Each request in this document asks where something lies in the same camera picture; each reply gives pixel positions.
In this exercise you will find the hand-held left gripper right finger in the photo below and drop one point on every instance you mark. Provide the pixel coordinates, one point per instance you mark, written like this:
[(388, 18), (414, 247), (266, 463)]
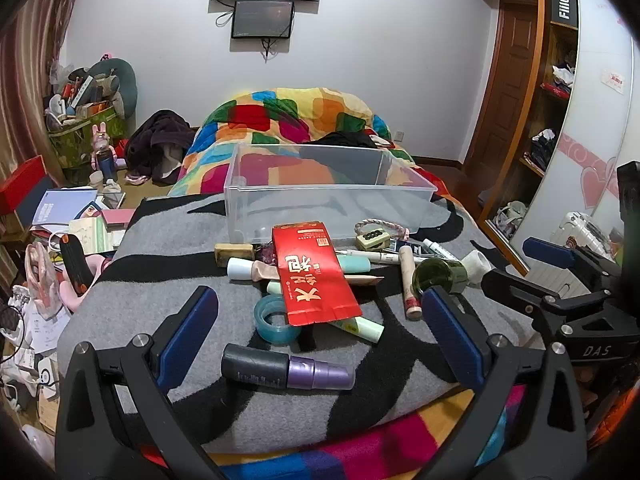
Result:
[(452, 340)]

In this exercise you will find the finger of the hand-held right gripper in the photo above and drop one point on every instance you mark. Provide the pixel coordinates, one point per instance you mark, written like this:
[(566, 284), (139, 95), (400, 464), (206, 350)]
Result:
[(510, 285), (547, 252)]

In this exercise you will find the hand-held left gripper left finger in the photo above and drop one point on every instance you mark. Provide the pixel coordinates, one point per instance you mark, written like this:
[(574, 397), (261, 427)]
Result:
[(192, 330)]

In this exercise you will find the white roll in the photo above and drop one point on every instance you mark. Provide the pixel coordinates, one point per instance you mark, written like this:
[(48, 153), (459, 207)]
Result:
[(472, 263)]

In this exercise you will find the green glass bottle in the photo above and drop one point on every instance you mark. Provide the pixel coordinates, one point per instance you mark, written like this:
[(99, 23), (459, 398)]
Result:
[(440, 275)]

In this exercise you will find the pink beige lip gloss tube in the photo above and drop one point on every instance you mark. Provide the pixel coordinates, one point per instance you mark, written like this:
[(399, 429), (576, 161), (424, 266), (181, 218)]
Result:
[(411, 285)]

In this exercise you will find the white marker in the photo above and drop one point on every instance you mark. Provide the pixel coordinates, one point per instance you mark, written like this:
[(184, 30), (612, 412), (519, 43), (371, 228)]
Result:
[(440, 249)]

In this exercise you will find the beige tube white cap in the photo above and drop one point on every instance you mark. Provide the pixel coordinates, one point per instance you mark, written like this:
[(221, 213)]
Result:
[(242, 268)]

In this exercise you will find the black purple bottle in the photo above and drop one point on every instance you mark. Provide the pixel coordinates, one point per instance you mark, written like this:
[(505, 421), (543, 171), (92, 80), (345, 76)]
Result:
[(270, 367)]

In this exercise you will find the brown wooden block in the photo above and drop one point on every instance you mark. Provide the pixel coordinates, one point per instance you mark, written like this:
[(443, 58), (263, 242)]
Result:
[(234, 253)]

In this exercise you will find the pale green tube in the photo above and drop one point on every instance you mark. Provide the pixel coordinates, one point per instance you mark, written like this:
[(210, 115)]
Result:
[(365, 330)]

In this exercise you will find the blue small box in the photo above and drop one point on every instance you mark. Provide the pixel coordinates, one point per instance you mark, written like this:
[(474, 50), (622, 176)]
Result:
[(411, 247)]

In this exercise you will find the white pen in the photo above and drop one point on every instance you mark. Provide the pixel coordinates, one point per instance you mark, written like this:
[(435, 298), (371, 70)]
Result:
[(375, 256)]

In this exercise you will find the mint green tube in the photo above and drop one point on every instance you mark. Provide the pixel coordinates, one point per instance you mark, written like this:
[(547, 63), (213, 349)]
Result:
[(352, 265)]

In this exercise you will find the red paper packet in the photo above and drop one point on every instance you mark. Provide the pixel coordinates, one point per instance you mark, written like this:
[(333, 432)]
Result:
[(312, 275)]

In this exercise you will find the clear plastic bin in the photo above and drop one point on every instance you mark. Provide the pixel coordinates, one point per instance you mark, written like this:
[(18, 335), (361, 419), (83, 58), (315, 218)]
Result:
[(327, 195)]

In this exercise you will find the person's right hand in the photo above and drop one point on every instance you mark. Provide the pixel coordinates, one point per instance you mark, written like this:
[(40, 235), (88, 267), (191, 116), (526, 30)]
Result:
[(586, 376)]

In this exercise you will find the white suitcase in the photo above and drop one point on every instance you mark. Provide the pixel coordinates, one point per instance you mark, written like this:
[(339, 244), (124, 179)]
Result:
[(585, 235)]

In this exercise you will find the white sandals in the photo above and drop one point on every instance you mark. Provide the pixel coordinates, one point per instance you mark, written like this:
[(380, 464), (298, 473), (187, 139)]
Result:
[(511, 217)]

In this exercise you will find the grey black patterned blanket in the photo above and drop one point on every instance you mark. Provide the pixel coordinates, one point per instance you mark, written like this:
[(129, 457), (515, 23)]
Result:
[(150, 280)]

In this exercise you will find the book stack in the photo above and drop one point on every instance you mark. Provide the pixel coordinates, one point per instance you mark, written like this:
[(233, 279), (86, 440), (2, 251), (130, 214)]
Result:
[(97, 237)]

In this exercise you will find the pink book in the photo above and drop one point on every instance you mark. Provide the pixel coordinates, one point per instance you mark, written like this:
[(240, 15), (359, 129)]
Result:
[(117, 217)]

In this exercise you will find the wooden wardrobe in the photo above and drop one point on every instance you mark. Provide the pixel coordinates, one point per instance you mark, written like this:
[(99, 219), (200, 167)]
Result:
[(526, 110)]

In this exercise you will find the paper pile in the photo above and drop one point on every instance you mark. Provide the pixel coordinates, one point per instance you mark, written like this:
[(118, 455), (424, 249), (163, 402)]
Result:
[(35, 340)]

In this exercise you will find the pink bag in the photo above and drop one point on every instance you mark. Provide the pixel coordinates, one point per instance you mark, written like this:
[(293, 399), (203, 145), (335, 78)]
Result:
[(42, 280)]

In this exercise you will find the wooden door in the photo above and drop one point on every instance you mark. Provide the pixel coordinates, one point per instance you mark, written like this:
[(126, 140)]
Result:
[(500, 90)]

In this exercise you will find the blue notebook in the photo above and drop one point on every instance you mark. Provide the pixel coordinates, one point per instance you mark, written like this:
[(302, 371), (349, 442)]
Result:
[(62, 207)]

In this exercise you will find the dark clothes pile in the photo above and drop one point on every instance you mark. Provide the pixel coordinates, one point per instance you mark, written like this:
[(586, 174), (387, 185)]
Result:
[(157, 142)]

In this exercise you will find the rabbit figurine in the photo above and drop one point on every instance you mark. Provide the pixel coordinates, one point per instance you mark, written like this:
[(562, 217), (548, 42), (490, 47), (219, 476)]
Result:
[(103, 147)]

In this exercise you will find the black garment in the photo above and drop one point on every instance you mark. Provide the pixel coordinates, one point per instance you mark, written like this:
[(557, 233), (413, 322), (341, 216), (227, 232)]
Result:
[(345, 140)]

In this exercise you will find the green storage bin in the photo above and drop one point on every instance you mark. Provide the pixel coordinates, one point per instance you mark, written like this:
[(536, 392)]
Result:
[(75, 142)]

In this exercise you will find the red box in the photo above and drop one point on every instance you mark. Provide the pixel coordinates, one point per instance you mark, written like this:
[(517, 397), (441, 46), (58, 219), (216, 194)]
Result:
[(22, 185)]

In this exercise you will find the white sliding wardrobe door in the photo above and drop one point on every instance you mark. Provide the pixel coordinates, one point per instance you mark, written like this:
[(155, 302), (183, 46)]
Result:
[(600, 35)]

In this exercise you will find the colourful patchwork blanket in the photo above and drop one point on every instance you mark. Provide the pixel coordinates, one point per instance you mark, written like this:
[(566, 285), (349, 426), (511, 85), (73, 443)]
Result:
[(300, 115)]

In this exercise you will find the black box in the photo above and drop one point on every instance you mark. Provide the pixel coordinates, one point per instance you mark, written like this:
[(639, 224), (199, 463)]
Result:
[(561, 7)]

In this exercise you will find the grey neck pillow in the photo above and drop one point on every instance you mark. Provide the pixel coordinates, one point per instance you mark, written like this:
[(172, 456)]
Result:
[(127, 85)]

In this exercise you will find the striped curtain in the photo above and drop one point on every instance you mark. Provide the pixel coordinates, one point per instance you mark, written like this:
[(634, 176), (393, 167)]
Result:
[(30, 85)]

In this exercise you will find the small black monitor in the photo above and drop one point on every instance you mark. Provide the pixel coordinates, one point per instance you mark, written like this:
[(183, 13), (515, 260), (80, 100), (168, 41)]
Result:
[(262, 19)]

